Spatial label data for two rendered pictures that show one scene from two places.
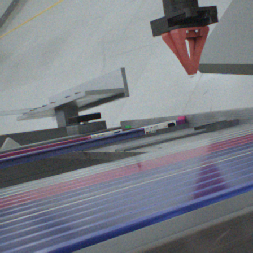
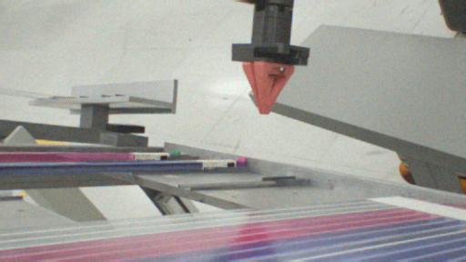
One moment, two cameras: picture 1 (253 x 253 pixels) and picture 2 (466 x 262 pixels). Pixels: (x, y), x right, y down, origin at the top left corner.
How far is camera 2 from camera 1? 0.09 m
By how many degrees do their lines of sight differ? 11
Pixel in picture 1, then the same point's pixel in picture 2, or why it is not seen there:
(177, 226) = not seen: outside the picture
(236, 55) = (302, 100)
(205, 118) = (270, 167)
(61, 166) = (87, 178)
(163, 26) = (247, 54)
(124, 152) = (190, 191)
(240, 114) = (313, 175)
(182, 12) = (274, 46)
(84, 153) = (135, 177)
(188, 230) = not seen: outside the picture
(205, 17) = (295, 57)
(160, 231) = not seen: outside the picture
